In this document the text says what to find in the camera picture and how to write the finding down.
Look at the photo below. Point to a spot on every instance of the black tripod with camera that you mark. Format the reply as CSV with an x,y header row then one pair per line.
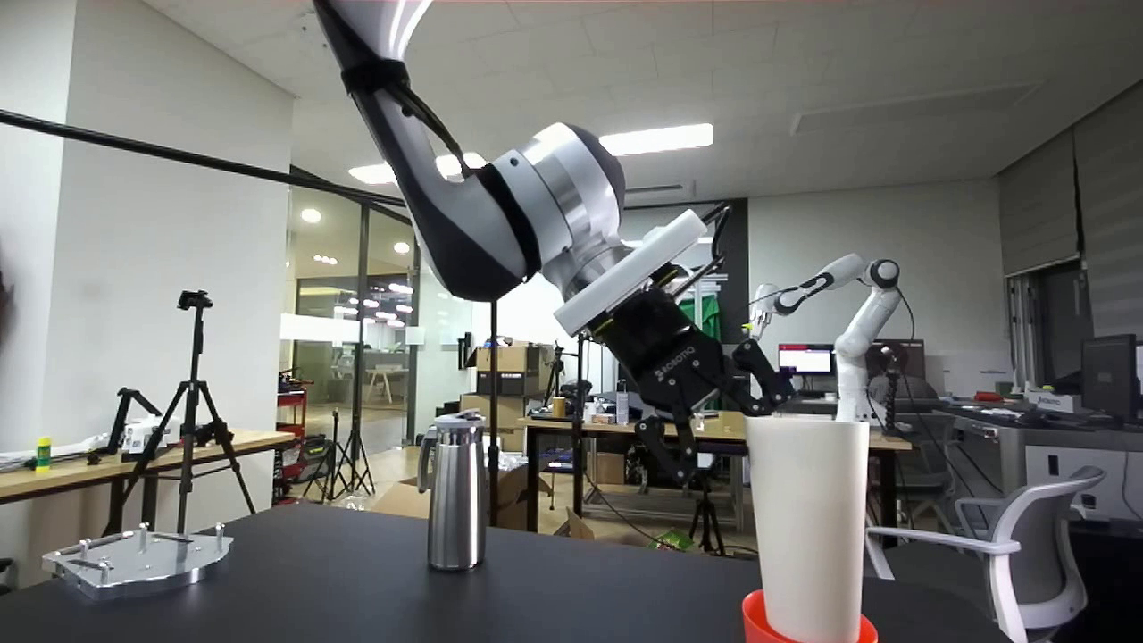
x,y
194,301

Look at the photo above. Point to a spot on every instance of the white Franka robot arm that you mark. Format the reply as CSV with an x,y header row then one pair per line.
x,y
476,227

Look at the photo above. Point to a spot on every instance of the rectangular ceiling light panel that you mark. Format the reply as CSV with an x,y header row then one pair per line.
x,y
372,172
663,141

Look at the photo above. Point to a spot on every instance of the small black tripod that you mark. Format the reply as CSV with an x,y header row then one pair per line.
x,y
706,511

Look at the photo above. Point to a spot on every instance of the thin black camera stand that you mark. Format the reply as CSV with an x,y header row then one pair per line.
x,y
580,476

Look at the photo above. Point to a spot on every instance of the black boom pole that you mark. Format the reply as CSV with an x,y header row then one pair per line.
x,y
144,144

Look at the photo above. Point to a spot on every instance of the long wooden bench table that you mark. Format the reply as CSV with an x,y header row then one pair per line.
x,y
74,474

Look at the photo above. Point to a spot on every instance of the white wrist mounting plate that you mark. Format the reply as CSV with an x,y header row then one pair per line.
x,y
630,272

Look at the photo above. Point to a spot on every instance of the white plastic cup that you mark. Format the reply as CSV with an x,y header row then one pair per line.
x,y
809,521

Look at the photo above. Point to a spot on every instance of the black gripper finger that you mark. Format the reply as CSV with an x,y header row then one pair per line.
x,y
759,381

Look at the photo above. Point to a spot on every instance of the clear acrylic plate with bolts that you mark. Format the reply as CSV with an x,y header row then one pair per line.
x,y
128,567

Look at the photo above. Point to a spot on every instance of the black folded tripod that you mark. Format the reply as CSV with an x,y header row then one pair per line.
x,y
356,457

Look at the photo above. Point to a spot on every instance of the stainless steel thermos jug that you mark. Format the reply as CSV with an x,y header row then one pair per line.
x,y
455,511

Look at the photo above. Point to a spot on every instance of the glass door black frame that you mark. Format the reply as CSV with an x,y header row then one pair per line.
x,y
357,357

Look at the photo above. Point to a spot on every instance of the small yellow green bottle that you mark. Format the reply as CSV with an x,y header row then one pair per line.
x,y
43,451

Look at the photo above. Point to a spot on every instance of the black vertical stand pole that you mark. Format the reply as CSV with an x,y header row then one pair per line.
x,y
495,394

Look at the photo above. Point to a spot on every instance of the grey office desk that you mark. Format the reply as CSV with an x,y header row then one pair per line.
x,y
986,457

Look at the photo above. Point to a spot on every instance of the black computer monitor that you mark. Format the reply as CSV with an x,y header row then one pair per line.
x,y
1108,381

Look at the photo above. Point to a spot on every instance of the white office chair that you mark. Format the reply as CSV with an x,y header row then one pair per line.
x,y
1046,548

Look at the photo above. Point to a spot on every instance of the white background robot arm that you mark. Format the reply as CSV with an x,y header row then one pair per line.
x,y
857,357

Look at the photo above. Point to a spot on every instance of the brown cardboard box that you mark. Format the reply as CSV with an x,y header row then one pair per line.
x,y
513,362

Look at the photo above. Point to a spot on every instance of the wooden desk black legs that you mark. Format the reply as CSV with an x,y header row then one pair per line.
x,y
557,424

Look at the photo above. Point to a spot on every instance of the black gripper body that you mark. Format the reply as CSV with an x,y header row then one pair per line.
x,y
667,351

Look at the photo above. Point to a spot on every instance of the grey window blind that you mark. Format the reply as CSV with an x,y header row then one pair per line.
x,y
1108,200

